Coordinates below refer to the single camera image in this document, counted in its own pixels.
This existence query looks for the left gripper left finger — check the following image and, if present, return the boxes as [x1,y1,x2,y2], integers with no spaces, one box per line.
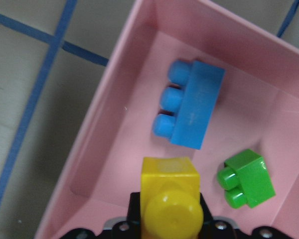
[60,192,142,239]

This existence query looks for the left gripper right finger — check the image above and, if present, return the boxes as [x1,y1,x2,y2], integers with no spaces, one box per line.
[198,193,292,239]

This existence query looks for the yellow block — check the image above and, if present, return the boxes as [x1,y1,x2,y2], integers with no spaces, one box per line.
[140,157,204,239]

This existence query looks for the green block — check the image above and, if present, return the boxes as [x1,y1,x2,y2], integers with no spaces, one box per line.
[217,149,276,209]

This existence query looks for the blue block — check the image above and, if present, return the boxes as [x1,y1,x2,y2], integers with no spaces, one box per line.
[152,60,225,149]

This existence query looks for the pink plastic box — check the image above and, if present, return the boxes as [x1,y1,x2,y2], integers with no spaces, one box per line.
[35,0,299,239]

